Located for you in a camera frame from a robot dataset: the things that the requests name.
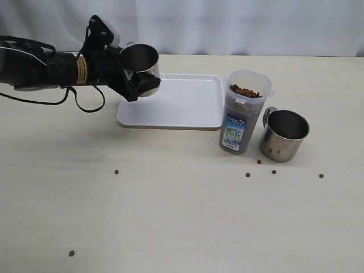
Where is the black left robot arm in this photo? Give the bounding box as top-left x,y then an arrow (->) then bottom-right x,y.
1,15 -> 161,102

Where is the white plastic tray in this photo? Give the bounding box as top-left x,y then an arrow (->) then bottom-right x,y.
116,74 -> 224,131

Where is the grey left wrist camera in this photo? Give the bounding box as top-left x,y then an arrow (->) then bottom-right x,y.
89,15 -> 121,48

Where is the clear plastic jar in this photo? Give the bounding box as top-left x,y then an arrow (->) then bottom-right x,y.
219,69 -> 273,155

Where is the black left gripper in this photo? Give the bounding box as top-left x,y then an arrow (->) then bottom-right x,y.
78,25 -> 161,102

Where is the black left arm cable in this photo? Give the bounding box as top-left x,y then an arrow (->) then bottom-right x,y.
0,39 -> 106,113

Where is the steel mug poured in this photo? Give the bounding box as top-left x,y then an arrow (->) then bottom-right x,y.
259,106 -> 310,163

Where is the steel mug with pellets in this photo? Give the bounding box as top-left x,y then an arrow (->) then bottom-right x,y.
120,42 -> 161,97

